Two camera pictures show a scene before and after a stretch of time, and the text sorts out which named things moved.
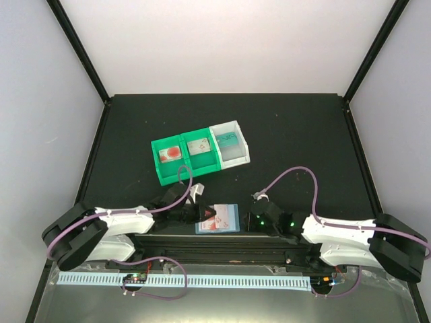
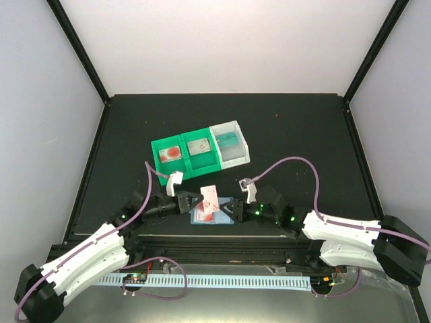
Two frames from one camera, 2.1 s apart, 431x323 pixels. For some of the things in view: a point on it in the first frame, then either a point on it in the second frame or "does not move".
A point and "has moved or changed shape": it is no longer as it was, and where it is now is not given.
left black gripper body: [190, 216] -> [180, 195]
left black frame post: [58, 10] does not move
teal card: [227, 139] does not move
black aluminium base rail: [229, 249] does not move
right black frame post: [399, 7] does not move
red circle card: [209, 224] has moved or changed shape
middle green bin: [201, 151] does not move
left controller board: [135, 278] does not move
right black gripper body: [258, 227] -> [243, 215]
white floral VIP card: [221, 218] -> [210, 200]
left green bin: [169, 155] does not move
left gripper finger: [205, 218] -> [202, 200]
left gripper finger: [207, 211] -> [198, 197]
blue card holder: [233, 222] -> [219, 217]
